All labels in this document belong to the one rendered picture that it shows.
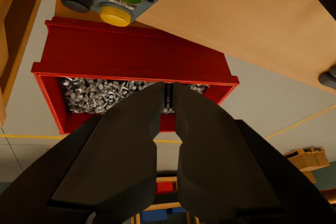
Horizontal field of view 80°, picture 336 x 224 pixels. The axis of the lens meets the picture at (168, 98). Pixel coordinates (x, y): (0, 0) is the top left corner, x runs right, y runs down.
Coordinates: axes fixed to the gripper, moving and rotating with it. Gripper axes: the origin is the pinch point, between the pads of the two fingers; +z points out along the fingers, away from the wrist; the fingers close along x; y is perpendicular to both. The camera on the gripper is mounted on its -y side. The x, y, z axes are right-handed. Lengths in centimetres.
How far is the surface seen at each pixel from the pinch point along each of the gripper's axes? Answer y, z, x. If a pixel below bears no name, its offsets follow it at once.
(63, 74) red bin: 6.5, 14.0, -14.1
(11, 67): 17, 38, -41
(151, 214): 453, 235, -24
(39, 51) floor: 43, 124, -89
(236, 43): 2.5, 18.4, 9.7
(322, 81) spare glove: 10.7, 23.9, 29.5
